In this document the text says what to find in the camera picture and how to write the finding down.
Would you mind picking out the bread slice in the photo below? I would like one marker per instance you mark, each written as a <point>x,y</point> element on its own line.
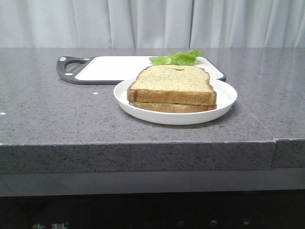
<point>173,84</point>
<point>173,108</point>

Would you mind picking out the green lettuce leaf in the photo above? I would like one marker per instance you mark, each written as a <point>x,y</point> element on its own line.
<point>177,58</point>

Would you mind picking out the white round plate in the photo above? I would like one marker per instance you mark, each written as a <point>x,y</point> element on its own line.
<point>226,96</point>

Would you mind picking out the white cutting board black rim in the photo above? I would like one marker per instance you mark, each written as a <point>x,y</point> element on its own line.
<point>102,70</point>

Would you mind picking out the grey curtain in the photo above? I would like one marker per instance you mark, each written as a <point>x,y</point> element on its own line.
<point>152,23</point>

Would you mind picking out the black appliance control panel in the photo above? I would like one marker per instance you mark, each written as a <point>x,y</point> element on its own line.
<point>207,210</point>

